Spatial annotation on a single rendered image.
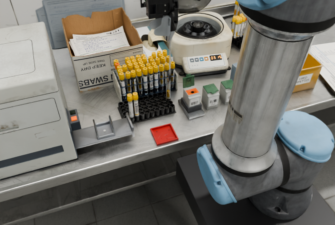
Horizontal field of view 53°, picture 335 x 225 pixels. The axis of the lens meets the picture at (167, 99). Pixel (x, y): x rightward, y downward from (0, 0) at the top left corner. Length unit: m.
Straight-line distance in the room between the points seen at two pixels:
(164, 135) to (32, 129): 0.38
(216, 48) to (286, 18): 0.89
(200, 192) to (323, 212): 0.28
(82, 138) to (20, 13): 0.62
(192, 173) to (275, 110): 0.40
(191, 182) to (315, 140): 0.31
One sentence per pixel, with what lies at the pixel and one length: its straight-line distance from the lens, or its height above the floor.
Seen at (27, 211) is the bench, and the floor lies 0.27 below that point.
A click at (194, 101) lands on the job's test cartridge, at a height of 0.93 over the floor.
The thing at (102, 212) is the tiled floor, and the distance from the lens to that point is 1.92.
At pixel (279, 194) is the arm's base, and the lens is 0.78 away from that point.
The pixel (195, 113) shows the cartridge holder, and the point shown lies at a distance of 1.08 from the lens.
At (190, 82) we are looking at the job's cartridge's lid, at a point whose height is 0.97.
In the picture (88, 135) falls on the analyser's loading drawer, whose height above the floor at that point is 0.91.
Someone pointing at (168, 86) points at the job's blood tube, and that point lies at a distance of 1.07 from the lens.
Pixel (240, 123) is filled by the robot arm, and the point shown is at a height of 1.27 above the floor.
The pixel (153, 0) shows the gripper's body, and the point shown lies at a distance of 0.86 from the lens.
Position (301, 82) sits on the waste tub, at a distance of 1.23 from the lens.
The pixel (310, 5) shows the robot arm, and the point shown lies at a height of 1.48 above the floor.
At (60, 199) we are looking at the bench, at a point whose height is 0.27.
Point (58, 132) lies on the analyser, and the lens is 0.91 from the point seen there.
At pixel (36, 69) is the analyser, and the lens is 0.83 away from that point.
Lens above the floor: 1.64
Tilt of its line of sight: 42 degrees down
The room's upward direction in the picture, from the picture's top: straight up
